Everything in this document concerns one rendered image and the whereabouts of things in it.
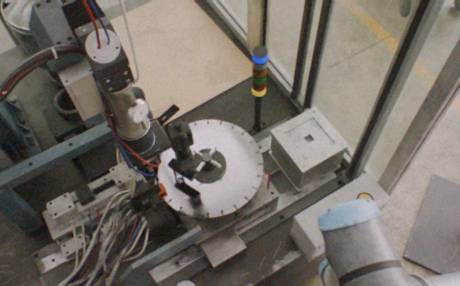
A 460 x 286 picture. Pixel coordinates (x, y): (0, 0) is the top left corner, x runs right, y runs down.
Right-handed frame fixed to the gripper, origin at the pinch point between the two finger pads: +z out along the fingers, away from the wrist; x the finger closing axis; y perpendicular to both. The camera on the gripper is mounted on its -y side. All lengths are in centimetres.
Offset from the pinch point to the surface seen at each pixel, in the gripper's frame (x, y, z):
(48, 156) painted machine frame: -19, -121, -13
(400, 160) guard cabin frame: 12.7, -27.4, -12.7
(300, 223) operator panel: -8.4, -48.5, 1.2
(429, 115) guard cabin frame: 12.4, -27.1, -35.5
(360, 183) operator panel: 9.7, -34.8, 1.2
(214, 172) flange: -4, -77, -5
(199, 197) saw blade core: -12, -78, -4
